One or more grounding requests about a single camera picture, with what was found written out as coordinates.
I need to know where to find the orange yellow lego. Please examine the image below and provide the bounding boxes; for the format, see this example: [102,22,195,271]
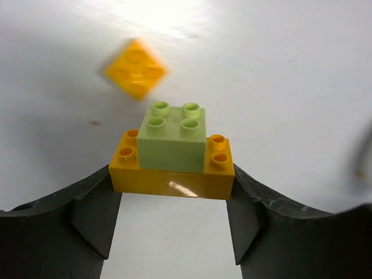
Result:
[108,129,235,200]

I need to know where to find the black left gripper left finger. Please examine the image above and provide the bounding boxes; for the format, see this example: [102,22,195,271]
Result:
[1,167,121,278]

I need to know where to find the orange square lego plate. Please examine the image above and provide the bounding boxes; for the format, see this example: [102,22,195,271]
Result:
[103,38,168,101]

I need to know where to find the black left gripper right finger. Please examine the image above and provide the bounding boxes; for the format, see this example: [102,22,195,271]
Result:
[227,167,371,278]

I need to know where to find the pale green square lego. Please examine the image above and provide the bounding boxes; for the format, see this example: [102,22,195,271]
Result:
[137,101,206,173]

